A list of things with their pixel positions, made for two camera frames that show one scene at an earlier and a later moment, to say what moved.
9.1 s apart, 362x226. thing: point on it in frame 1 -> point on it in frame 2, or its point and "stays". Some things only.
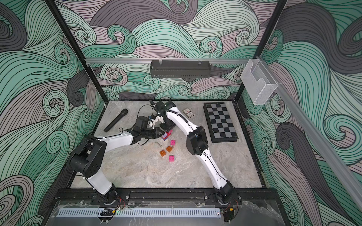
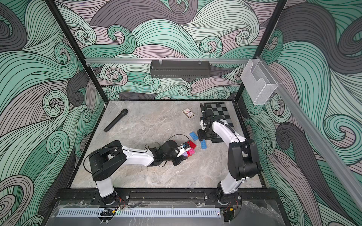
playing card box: (188, 112) stays
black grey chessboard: (219, 125) stays
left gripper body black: (150, 134) -> (173, 158)
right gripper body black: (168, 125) -> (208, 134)
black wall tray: (161, 69) stays
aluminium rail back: (165, 61) stays
